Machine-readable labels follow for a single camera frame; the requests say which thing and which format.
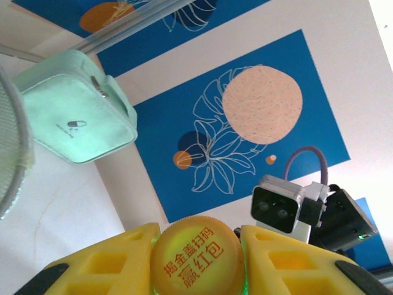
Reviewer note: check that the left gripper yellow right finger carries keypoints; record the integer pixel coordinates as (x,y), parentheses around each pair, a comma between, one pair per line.
(291,270)

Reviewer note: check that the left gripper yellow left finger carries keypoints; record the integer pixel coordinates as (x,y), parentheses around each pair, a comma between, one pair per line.
(101,267)

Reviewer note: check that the green bottle yellow cap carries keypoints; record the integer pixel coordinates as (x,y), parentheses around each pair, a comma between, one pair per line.
(196,255)

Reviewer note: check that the translucent green mesh bin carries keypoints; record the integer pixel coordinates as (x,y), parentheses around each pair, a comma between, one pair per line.
(9,138)

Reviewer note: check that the mint green zip pouch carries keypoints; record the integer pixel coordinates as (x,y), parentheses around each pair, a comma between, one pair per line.
(76,123)

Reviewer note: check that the aluminium frame post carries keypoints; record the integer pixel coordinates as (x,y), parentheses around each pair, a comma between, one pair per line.
(135,23)

